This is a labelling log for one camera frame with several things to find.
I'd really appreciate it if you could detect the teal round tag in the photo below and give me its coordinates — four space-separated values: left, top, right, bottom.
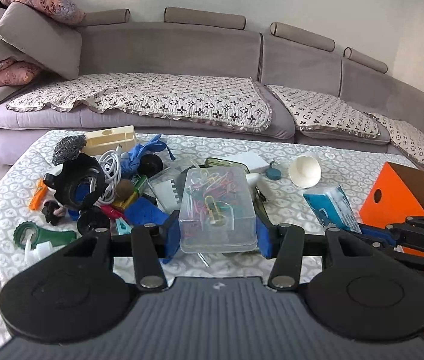
266 161 282 181

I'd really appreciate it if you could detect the grey sofa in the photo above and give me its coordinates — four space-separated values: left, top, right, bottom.
0 7 424 181

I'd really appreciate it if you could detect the black and pink hair tie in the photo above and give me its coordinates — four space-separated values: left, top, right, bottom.
42 200 67 224

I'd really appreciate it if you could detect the blue tissue pack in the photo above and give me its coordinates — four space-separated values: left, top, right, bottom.
303 185 362 234

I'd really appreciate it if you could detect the pink floral pillow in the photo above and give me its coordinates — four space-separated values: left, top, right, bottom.
0 61 44 97
0 0 86 25

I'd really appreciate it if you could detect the black round knob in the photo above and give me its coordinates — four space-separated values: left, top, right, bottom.
138 154 164 176

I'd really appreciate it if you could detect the clear box of paper clips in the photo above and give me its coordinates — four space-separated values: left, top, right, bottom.
179 167 258 254

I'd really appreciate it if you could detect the grey wedge cushion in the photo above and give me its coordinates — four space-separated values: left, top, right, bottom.
0 1 83 80

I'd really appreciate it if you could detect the orange cardboard box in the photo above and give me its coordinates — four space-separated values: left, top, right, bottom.
358 162 424 259

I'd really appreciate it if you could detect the large quilted patterned sofa cover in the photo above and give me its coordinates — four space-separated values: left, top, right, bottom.
5 73 275 133

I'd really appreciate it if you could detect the green bottle opener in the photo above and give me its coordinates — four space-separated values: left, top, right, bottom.
13 220 77 249

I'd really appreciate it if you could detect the white plastic comb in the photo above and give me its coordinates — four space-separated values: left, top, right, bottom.
151 177 183 215

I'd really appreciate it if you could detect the green small box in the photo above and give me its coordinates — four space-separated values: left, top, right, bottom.
132 174 151 196

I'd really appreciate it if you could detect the white patterned cloth-covered desktop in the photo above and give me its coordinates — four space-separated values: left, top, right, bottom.
0 129 424 355

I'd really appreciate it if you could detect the black ring-shaped holder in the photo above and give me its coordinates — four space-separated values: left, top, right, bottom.
43 153 105 211

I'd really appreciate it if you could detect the white plastic fitting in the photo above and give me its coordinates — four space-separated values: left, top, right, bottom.
24 232 56 264

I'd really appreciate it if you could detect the black wheel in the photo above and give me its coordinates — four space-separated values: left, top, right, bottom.
76 210 111 235

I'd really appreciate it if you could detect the white power adapter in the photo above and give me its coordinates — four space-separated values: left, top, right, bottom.
218 152 269 173

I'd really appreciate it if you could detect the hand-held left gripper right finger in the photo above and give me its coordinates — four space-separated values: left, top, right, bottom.
255 215 385 290

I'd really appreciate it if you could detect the small quilted patterned sofa cover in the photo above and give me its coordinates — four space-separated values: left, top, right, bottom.
264 84 382 138

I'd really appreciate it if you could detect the white coiled cable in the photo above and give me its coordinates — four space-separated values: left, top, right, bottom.
91 149 125 207

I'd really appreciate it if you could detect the brown ball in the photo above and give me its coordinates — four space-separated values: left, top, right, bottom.
116 179 135 200

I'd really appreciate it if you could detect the steel wool scrubber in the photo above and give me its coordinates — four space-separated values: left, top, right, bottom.
51 135 87 166

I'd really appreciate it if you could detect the blue perforated plate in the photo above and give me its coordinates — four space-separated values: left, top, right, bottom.
123 196 170 230

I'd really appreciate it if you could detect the dark green case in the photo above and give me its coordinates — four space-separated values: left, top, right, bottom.
204 157 249 175

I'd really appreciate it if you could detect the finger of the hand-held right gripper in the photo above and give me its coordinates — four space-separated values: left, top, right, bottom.
386 215 424 246
358 223 424 271

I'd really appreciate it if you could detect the cream plastic block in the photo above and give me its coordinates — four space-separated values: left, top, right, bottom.
82 125 138 157

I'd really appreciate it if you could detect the orange clothespin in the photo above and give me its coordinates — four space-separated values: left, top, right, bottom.
29 179 48 211

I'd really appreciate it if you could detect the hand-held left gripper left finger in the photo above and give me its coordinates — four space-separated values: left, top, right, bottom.
64 210 181 290

